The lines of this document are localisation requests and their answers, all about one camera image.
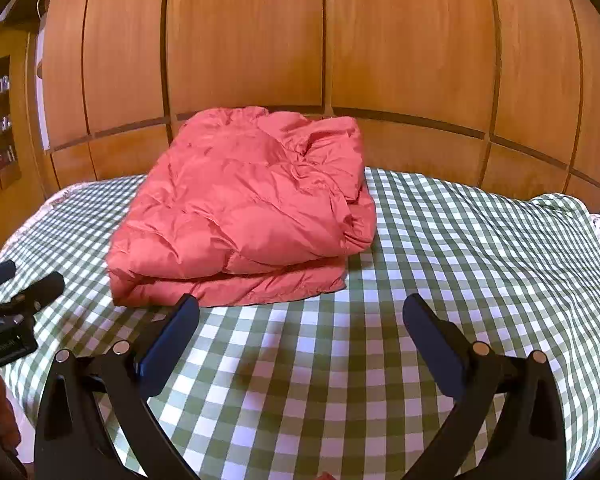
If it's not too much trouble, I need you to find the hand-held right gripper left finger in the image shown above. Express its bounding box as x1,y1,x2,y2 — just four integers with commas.
34,294,202,480

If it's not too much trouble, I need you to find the wooden wardrobe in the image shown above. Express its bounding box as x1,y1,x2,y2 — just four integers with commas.
35,0,600,206

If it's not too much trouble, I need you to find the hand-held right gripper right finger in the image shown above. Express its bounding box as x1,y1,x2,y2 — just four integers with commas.
402,293,567,480

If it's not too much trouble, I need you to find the green checked blanket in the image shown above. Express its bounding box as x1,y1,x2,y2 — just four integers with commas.
0,167,600,480

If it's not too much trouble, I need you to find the orange puffer jacket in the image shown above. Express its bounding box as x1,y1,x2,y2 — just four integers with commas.
105,106,378,309

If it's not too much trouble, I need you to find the wooden shelf cabinet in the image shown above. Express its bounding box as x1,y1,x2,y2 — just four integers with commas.
0,30,47,256

